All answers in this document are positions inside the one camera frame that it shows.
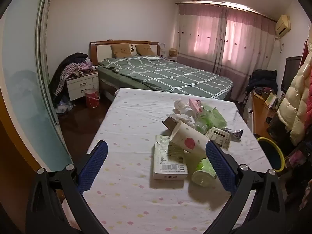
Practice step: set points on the pile of clothes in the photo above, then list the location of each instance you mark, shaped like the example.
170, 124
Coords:
73, 68

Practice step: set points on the beige air conditioner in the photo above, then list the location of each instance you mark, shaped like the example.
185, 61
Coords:
282, 24

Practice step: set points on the dark bin with yellow rim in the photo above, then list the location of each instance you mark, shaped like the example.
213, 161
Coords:
273, 156

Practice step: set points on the small white bottle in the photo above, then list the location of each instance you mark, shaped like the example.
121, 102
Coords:
181, 106

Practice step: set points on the white nightstand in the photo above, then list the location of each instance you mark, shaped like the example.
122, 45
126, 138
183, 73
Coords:
82, 85

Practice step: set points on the pink floral garment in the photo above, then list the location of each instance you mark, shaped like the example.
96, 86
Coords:
298, 158

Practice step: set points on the green plastic cup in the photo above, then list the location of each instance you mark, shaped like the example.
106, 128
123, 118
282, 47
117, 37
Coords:
203, 173

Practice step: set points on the frosted glass wardrobe door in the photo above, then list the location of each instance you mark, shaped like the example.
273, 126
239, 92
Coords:
24, 102

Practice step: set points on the green checked duvet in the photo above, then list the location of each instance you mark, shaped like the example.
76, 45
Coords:
170, 75

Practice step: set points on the red quilted jacket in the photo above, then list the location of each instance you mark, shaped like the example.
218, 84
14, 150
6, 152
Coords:
304, 51

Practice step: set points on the crushed printed paper cup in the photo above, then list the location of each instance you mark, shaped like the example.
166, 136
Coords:
219, 136

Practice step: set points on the white tissue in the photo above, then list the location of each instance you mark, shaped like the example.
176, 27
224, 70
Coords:
185, 119

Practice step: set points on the paper cup with apple print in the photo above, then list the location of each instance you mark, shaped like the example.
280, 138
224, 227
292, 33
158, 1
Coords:
187, 139

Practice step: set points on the brown cardboard box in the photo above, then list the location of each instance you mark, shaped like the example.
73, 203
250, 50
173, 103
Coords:
170, 124

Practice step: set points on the cream puffer jacket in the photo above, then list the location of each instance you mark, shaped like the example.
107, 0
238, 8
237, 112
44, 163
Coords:
295, 107

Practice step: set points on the wooden desk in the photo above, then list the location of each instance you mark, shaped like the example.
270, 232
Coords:
260, 112

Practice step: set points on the pink and white curtains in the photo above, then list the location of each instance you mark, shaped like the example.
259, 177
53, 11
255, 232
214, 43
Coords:
209, 34

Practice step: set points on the green plastic packet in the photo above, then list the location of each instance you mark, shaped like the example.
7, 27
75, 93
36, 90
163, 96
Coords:
212, 117

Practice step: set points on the white box with barcode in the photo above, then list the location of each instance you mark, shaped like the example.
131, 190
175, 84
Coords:
168, 165

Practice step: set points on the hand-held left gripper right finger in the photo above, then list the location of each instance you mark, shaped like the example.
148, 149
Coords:
220, 165

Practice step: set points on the heap of dark clothes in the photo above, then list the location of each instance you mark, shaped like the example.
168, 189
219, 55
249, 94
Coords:
263, 78

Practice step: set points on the silver snack wrapper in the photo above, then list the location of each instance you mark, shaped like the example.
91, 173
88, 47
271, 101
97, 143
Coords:
235, 134

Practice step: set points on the wooden bed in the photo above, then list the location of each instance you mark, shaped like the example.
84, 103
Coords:
104, 50

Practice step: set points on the brown pillow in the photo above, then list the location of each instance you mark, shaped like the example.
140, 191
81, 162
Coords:
145, 49
120, 50

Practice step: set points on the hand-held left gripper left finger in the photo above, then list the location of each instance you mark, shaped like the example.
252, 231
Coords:
93, 165

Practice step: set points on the black television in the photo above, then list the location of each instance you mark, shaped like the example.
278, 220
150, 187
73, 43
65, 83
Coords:
291, 73

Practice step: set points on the pink and white carton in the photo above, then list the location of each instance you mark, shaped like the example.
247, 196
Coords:
196, 104

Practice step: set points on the red bucket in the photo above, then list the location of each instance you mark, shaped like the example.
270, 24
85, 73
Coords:
92, 98

